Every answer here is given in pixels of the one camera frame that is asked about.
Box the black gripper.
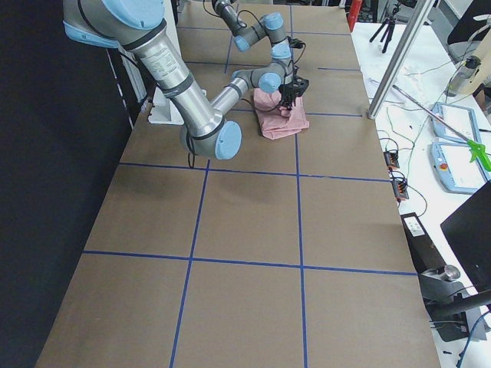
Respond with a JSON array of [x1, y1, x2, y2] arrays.
[[279, 84, 296, 111]]

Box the pink snoopy t-shirt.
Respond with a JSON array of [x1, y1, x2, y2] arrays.
[[253, 88, 310, 140]]

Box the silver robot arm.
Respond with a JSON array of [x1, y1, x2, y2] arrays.
[[63, 1, 302, 160], [212, 1, 295, 93]]

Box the upper orange connector block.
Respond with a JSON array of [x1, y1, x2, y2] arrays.
[[384, 150, 400, 170]]

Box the orange connector block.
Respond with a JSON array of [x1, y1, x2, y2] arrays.
[[384, 150, 400, 170], [393, 178, 409, 202]]

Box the lower orange connector block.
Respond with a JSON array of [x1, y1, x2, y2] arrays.
[[393, 178, 409, 202]]

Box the lower teach pendant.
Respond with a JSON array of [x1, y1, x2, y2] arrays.
[[430, 142, 490, 195]]

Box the teach pendant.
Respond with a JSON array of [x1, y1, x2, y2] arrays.
[[430, 142, 490, 195], [431, 102, 482, 143]]

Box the upper teach pendant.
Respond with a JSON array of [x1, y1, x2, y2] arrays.
[[431, 102, 482, 143]]

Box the grey water bottle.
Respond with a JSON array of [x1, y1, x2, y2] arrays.
[[446, 55, 481, 97]]

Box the green tipped grabber stick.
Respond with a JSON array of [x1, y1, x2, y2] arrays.
[[391, 84, 491, 172]]

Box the black box with label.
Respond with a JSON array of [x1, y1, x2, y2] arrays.
[[400, 212, 450, 304]]

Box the black monitor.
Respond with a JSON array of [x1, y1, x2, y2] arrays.
[[440, 182, 490, 291]]

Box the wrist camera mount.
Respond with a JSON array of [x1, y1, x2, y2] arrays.
[[288, 38, 306, 49], [292, 76, 309, 97]]

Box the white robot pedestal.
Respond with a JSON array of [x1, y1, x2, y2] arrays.
[[149, 0, 183, 126]]

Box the black camera tripod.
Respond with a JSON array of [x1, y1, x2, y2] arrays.
[[369, 5, 399, 54]]

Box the aluminium frame post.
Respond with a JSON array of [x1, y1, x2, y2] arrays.
[[367, 0, 434, 120]]

